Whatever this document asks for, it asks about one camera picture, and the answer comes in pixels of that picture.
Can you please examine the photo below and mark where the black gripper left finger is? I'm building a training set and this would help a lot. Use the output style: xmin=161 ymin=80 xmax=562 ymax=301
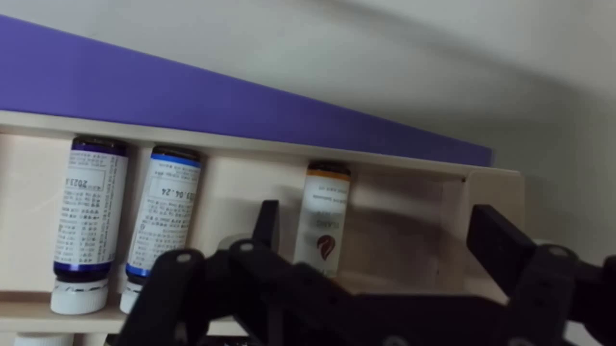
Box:
xmin=113 ymin=199 xmax=360 ymax=346

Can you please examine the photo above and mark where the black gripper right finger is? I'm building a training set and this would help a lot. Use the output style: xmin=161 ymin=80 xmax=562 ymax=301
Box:
xmin=465 ymin=203 xmax=616 ymax=346

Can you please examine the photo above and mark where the light blue cap bottle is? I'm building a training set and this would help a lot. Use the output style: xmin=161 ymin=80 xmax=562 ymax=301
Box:
xmin=119 ymin=145 xmax=202 ymax=313

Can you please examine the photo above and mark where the orange cap small bottle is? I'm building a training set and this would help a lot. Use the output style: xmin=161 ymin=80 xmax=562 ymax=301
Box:
xmin=292 ymin=161 xmax=352 ymax=276

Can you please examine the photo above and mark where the dark blue cap bottle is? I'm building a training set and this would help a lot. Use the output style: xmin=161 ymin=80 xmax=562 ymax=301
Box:
xmin=50 ymin=136 xmax=129 ymax=314

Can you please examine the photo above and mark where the wooden compartment tray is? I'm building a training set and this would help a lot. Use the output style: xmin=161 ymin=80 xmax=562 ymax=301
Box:
xmin=0 ymin=111 xmax=525 ymax=346

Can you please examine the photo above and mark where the purple mat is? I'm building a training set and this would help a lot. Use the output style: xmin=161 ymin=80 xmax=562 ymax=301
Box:
xmin=0 ymin=15 xmax=492 ymax=165

